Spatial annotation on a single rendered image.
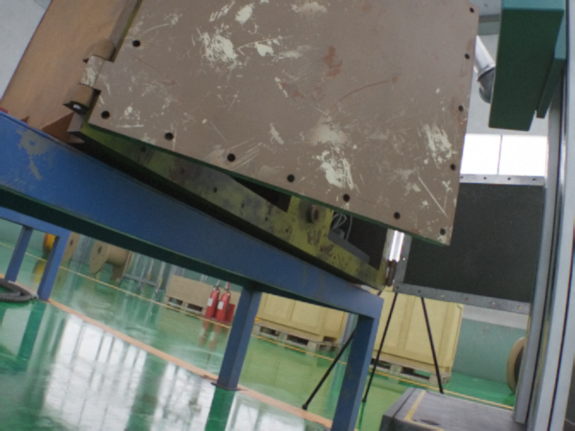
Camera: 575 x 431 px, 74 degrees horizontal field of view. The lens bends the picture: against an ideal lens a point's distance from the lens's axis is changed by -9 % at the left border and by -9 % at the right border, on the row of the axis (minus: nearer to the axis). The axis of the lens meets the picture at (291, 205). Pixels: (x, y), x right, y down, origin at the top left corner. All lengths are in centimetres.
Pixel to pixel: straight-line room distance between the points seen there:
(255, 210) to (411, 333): 493
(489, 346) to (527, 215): 830
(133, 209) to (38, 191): 18
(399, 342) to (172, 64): 538
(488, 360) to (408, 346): 442
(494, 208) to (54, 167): 159
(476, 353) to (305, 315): 477
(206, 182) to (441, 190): 47
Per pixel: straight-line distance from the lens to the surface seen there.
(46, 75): 110
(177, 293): 821
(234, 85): 71
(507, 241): 180
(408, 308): 584
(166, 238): 86
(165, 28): 74
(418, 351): 579
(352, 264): 154
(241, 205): 97
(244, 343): 230
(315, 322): 637
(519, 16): 126
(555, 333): 109
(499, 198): 187
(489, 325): 1006
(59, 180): 73
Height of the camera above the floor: 48
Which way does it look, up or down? 14 degrees up
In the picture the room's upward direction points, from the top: 15 degrees clockwise
